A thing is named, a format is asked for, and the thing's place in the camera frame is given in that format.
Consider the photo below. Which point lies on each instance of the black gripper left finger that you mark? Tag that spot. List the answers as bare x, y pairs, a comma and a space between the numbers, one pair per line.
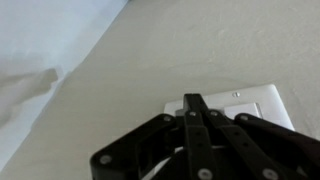
140, 150

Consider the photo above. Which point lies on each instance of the white double switch wall plate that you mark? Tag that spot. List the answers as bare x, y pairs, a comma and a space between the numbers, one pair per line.
266, 100

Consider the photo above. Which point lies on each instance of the white rocker light switch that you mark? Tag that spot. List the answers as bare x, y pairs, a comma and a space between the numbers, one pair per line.
243, 110

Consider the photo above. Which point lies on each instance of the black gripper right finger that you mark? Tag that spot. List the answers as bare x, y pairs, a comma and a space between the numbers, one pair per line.
266, 146

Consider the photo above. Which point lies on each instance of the plate screw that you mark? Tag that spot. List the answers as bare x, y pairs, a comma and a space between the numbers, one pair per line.
236, 94

